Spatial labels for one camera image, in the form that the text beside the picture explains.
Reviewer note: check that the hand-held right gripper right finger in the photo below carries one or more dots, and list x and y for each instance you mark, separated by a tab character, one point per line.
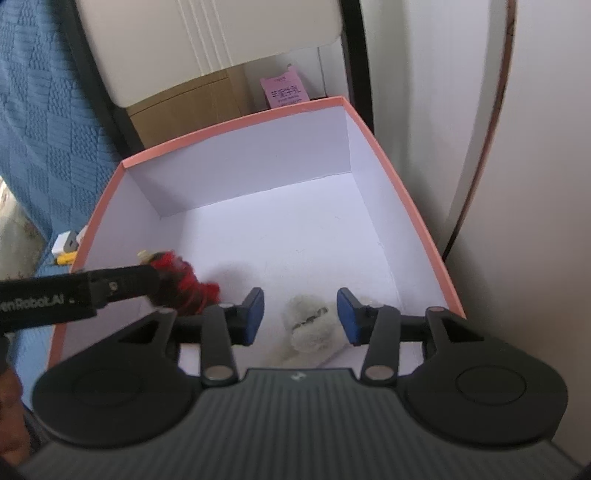
347	318

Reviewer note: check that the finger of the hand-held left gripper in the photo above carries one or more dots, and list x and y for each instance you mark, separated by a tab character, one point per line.
129	279

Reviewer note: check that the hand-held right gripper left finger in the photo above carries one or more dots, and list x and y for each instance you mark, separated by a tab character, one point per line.
254	318

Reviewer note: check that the white fluffy plush toy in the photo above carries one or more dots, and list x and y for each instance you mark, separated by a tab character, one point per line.
309	327

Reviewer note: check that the white charger plug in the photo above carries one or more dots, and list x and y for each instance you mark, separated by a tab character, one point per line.
64	242

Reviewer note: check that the pink cardboard box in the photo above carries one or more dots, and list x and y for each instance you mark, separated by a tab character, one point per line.
277	221

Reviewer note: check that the person's left hand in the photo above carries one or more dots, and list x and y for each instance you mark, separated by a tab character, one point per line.
9	410

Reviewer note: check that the floral bedsheet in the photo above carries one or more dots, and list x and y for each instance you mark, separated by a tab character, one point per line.
18	230

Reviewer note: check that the brown cardboard box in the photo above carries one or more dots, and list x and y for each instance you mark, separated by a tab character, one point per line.
184	110

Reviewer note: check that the blue knitted blanket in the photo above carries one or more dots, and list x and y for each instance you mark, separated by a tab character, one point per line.
51	115

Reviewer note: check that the pink paper note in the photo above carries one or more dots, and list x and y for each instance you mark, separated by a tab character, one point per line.
284	90

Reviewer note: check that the cream chair backrest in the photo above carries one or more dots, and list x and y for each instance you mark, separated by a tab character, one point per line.
194	46

